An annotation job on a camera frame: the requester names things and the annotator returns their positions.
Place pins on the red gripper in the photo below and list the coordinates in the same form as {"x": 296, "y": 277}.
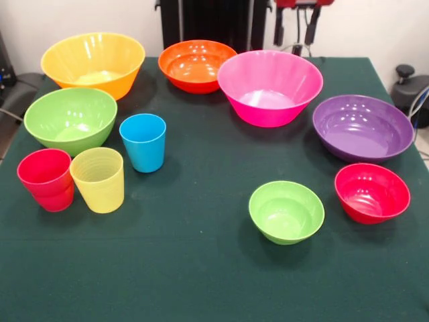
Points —
{"x": 301, "y": 2}

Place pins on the blue cup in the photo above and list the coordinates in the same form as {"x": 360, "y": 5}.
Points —
{"x": 144, "y": 147}

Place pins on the large green bowl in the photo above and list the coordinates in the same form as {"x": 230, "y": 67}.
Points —
{"x": 70, "y": 120}

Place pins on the yellow cup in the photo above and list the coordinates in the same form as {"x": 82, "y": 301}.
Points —
{"x": 99, "y": 184}

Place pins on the large pink bowl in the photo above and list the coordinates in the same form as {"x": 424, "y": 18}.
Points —
{"x": 268, "y": 87}

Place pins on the orange bowl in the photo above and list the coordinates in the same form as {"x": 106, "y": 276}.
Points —
{"x": 194, "y": 67}

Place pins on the purple bowl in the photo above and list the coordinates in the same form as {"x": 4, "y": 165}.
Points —
{"x": 362, "y": 131}

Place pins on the small red bowl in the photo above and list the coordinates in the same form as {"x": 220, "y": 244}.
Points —
{"x": 372, "y": 194}

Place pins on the small green bowl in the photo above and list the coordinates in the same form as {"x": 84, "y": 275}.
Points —
{"x": 285, "y": 214}

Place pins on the large yellow bowl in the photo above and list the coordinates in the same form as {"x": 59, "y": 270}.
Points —
{"x": 94, "y": 60}

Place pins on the dark green tablecloth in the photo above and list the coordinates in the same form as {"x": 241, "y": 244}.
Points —
{"x": 201, "y": 268}

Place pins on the black equipment box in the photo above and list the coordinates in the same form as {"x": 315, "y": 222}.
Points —
{"x": 6, "y": 73}

